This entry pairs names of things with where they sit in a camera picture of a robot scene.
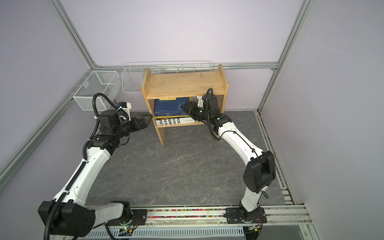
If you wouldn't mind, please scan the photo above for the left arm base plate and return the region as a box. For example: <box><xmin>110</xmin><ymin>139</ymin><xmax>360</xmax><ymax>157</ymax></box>
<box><xmin>107</xmin><ymin>209</ymin><xmax>148</xmax><ymax>227</ymax></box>

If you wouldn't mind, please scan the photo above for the white wire rack basket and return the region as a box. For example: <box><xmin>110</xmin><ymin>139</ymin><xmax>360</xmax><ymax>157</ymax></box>
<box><xmin>121</xmin><ymin>61</ymin><xmax>213</xmax><ymax>94</ymax></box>

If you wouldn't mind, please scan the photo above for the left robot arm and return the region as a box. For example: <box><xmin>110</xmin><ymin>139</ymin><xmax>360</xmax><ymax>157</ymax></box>
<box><xmin>38</xmin><ymin>93</ymin><xmax>153</xmax><ymax>240</ymax></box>

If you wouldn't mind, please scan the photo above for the white book black lettering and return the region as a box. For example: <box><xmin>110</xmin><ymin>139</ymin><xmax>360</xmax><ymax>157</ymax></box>
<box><xmin>156</xmin><ymin>117</ymin><xmax>195</xmax><ymax>126</ymax></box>

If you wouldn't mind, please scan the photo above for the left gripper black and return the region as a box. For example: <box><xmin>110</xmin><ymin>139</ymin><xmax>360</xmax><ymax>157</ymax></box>
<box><xmin>114</xmin><ymin>114</ymin><xmax>153</xmax><ymax>139</ymax></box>

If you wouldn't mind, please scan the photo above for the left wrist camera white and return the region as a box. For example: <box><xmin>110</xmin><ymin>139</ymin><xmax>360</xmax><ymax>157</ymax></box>
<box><xmin>118</xmin><ymin>102</ymin><xmax>132</xmax><ymax>121</ymax></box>

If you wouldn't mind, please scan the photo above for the white mesh box basket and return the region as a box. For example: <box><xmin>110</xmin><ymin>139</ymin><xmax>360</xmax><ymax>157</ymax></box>
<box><xmin>73</xmin><ymin>71</ymin><xmax>122</xmax><ymax>111</ymax></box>

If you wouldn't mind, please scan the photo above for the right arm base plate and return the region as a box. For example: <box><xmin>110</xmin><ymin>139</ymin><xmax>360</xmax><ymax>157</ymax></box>
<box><xmin>224</xmin><ymin>207</ymin><xmax>267</xmax><ymax>224</ymax></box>

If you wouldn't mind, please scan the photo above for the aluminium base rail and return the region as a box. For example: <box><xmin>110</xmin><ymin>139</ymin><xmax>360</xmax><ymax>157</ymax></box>
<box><xmin>132</xmin><ymin>205</ymin><xmax>314</xmax><ymax>229</ymax></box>

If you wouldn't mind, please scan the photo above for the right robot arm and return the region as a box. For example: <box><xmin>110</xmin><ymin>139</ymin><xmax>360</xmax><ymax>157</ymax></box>
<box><xmin>181</xmin><ymin>89</ymin><xmax>276</xmax><ymax>225</ymax></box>

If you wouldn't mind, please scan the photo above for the white slotted cable duct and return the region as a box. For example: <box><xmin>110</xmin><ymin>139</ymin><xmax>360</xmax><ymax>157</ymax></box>
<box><xmin>86</xmin><ymin>226</ymin><xmax>245</xmax><ymax>240</ymax></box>

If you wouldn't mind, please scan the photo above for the wooden two-tier bookshelf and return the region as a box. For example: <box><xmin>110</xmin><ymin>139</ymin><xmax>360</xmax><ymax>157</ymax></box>
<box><xmin>140</xmin><ymin>64</ymin><xmax>229</xmax><ymax>146</ymax></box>

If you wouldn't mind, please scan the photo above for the dark blue book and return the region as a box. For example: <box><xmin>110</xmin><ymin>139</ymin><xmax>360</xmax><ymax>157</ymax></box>
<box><xmin>154</xmin><ymin>97</ymin><xmax>191</xmax><ymax>118</ymax></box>

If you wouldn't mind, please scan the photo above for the yellow book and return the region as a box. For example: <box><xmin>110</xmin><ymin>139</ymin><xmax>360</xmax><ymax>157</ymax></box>
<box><xmin>155</xmin><ymin>115</ymin><xmax>189</xmax><ymax>120</ymax></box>

